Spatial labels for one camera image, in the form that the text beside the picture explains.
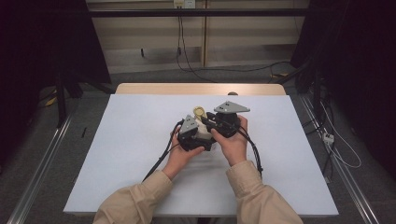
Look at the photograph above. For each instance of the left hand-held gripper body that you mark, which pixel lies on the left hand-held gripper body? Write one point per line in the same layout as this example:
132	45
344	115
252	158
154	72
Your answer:
189	126

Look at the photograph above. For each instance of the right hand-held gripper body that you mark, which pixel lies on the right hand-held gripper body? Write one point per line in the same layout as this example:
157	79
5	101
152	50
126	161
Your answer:
229	124

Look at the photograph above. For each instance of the glass jar with cream lid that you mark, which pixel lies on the glass jar with cream lid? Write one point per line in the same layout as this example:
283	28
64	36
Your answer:
203	129

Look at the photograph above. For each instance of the person's right hand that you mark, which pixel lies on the person's right hand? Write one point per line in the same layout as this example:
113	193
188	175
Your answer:
232	146

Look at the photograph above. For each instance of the person's left hand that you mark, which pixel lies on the person's left hand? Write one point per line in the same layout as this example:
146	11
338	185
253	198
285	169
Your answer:
180	157

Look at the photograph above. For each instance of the wooden table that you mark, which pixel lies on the wooden table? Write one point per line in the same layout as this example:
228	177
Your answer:
186	88

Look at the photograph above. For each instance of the white table sheet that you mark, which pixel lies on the white table sheet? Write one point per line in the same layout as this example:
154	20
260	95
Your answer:
130	149

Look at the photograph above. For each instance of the white power strip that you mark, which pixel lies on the white power strip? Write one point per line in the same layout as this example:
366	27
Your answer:
328	138

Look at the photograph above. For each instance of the black horizontal bar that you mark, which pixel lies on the black horizontal bar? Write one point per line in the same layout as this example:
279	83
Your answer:
199	12

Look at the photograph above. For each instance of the black metal stand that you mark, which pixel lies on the black metal stand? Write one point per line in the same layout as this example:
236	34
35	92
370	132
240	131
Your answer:
60	99

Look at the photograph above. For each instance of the dark curtain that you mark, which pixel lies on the dark curtain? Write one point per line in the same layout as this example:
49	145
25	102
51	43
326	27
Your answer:
37	56
358	62

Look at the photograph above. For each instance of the white wall outlet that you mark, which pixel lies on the white wall outlet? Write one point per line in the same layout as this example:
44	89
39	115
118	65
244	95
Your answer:
184	3

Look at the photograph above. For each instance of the aluminium floor rail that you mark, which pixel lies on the aluminium floor rail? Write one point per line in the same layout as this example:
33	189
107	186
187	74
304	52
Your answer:
342	174
40	168

